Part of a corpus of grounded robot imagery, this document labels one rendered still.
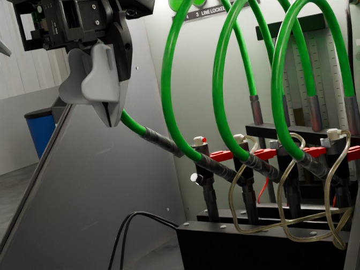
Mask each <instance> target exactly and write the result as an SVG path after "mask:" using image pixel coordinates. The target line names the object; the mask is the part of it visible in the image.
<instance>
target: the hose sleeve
mask: <svg viewBox="0 0 360 270"><path fill-rule="evenodd" d="M143 127H144V128H145V129H146V132H145V134H144V135H143V136H140V135H139V137H141V138H143V139H144V140H147V141H148V142H150V143H153V144H155V145H157V146H159V147H161V148H163V149H164V150H166V151H167V152H170V153H172V154H175V153H176V152H177V151H178V149H179V148H178V147H177V146H176V144H175V142H174V141H172V140H170V139H168V138H166V137H164V136H162V135H160V134H158V133H157V132H155V131H154V130H152V129H149V128H147V127H145V126H143Z"/></svg>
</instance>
